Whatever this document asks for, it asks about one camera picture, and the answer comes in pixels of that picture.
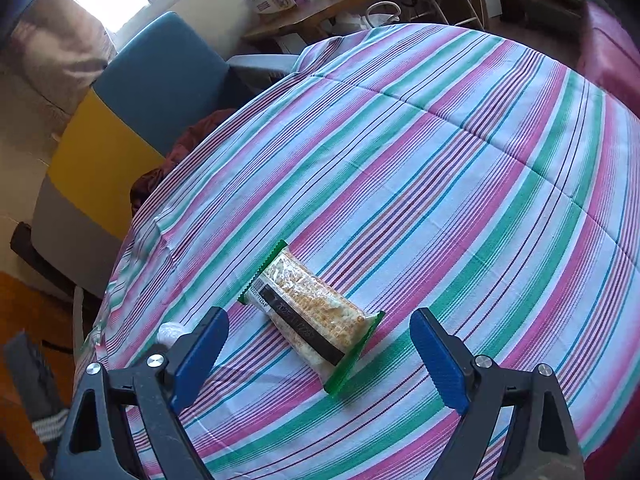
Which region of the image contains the white round snack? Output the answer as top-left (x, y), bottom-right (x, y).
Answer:
top-left (156, 322), bottom-right (191, 349)

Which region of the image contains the green cracker snack packet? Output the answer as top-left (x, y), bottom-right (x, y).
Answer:
top-left (238, 240), bottom-right (385, 396)

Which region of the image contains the maroon cloth on chair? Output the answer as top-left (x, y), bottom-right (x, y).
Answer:
top-left (129, 108), bottom-right (236, 216)

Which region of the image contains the striped pink green tablecloth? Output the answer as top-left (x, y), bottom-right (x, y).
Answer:
top-left (82, 24), bottom-right (639, 479)

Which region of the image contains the grey yellow blue chair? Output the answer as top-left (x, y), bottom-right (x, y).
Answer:
top-left (11, 12), bottom-right (296, 298)

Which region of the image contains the red bed cover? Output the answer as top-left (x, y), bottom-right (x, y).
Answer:
top-left (577, 0), bottom-right (640, 116)

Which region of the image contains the pink patterned curtain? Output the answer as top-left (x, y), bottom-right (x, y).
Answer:
top-left (2, 0), bottom-right (116, 116)

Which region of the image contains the wooden side desk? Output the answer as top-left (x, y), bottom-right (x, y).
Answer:
top-left (242, 0), bottom-right (378, 44)

